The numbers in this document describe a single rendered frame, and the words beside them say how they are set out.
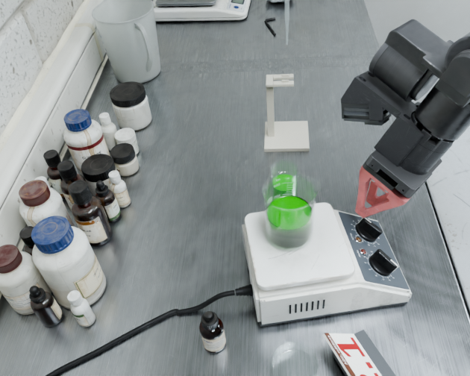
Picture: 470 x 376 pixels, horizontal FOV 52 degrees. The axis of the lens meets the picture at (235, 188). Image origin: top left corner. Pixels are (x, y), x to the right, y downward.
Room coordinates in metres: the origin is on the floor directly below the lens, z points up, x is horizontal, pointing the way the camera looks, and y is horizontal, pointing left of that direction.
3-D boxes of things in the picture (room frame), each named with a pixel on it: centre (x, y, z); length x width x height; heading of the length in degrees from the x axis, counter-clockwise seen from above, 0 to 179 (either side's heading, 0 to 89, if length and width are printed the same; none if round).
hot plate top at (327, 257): (0.38, -0.07, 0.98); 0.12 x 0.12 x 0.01; 3
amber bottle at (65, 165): (0.57, 0.25, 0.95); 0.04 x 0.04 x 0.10
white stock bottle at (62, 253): (0.41, 0.23, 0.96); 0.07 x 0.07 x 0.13
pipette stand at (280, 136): (0.69, -0.10, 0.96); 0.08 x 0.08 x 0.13; 82
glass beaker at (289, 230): (0.40, -0.07, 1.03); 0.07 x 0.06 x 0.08; 95
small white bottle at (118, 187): (0.57, 0.19, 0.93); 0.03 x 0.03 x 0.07
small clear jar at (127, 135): (0.70, 0.19, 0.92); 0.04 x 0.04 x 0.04
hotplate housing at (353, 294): (0.38, -0.10, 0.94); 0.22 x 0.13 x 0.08; 93
